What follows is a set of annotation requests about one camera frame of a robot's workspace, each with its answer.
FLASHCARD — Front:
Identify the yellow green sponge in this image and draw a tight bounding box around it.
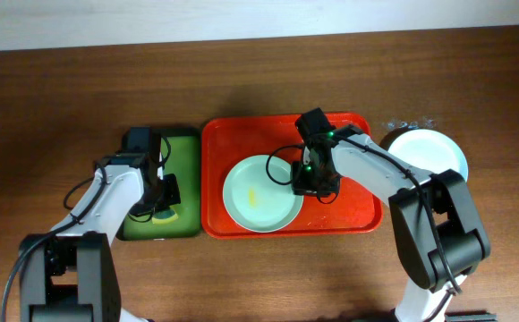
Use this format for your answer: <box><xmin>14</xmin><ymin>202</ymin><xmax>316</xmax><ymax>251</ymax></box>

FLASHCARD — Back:
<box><xmin>151</xmin><ymin>208</ymin><xmax>179</xmax><ymax>225</ymax></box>

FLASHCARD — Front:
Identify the light blue plate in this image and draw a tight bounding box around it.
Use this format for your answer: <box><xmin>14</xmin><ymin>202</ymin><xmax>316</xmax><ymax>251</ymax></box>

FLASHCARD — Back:
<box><xmin>387</xmin><ymin>129</ymin><xmax>469</xmax><ymax>182</ymax></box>

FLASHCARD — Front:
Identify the mint green plate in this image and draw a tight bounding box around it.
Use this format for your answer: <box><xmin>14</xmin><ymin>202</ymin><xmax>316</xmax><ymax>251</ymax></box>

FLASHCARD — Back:
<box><xmin>222</xmin><ymin>155</ymin><xmax>303</xmax><ymax>233</ymax></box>

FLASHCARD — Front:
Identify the green tray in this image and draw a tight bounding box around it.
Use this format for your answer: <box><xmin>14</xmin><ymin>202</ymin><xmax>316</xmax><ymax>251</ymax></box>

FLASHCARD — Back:
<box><xmin>117</xmin><ymin>128</ymin><xmax>200</xmax><ymax>241</ymax></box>

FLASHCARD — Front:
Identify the cream white plate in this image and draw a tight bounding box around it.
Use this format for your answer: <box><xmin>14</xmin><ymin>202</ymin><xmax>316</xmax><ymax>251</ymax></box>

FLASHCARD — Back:
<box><xmin>379</xmin><ymin>131</ymin><xmax>401</xmax><ymax>150</ymax></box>

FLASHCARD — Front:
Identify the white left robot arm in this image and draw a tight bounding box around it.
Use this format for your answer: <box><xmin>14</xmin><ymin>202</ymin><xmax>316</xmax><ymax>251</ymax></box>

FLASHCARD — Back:
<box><xmin>10</xmin><ymin>152</ymin><xmax>180</xmax><ymax>321</ymax></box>

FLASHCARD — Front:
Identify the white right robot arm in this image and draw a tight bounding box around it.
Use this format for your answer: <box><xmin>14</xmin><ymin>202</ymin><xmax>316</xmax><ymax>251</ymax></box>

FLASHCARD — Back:
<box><xmin>293</xmin><ymin>125</ymin><xmax>490</xmax><ymax>321</ymax></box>

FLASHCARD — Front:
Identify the red tray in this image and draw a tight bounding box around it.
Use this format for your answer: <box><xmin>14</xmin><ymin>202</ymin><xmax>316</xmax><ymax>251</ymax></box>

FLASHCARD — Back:
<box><xmin>200</xmin><ymin>114</ymin><xmax>383</xmax><ymax>240</ymax></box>

